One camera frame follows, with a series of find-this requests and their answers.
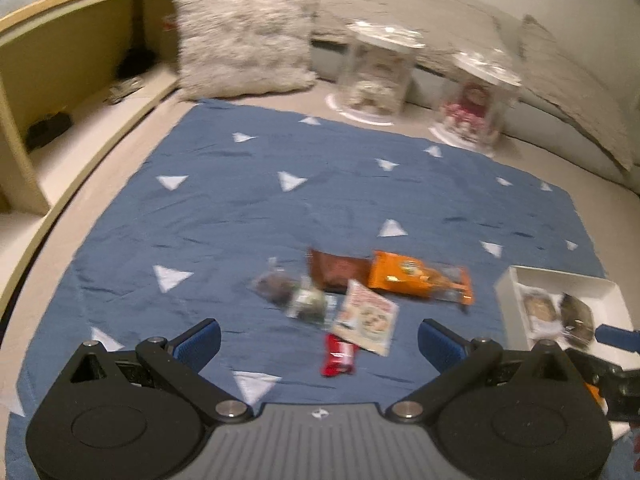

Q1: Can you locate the dark brownie cake packet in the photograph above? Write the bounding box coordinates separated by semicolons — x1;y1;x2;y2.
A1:
560;294;594;349

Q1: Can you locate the white printed snack sachet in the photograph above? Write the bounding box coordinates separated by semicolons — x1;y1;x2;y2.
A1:
330;280;399;356

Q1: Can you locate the orange biscuit packet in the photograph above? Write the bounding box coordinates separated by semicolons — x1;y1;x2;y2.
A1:
585;384;605;408
368;250;474;308

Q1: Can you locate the small red snack packet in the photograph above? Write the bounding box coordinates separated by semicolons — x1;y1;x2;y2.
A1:
320;334;359;377

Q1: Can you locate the clear pastry cake packet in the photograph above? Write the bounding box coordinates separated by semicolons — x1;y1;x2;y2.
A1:
520;286;563;340

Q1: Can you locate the clear green candy packet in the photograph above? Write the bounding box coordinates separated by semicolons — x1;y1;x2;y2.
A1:
250;257;337;330

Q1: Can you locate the brown chocolate packet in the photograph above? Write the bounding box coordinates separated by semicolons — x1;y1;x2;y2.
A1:
307;248;371;294

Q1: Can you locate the white shallow cardboard box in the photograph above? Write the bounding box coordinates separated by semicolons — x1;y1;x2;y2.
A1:
495;266;639;370

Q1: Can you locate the clear case pink doll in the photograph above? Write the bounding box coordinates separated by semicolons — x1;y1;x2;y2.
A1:
431;49;521;157

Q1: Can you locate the grey folded duvet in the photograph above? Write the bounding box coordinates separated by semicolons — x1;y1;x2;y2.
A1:
311;41;639;193

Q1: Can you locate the clear case white doll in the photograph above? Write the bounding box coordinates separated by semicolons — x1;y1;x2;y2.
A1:
326;21;424;127

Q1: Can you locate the beige quilted pillow right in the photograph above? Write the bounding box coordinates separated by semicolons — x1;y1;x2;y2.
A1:
518;14;634;171

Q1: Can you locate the beige quilted pillow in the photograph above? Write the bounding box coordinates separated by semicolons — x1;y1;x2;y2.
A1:
518;14;634;171
311;0;514;75

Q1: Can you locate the wooden bedside shelf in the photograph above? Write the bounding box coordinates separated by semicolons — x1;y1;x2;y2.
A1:
1;0;178;306

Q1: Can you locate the beige quilted pillow left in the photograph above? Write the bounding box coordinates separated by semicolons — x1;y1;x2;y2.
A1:
311;0;514;75

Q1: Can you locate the fluffy white pillow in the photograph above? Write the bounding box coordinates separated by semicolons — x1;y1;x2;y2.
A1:
176;0;319;100

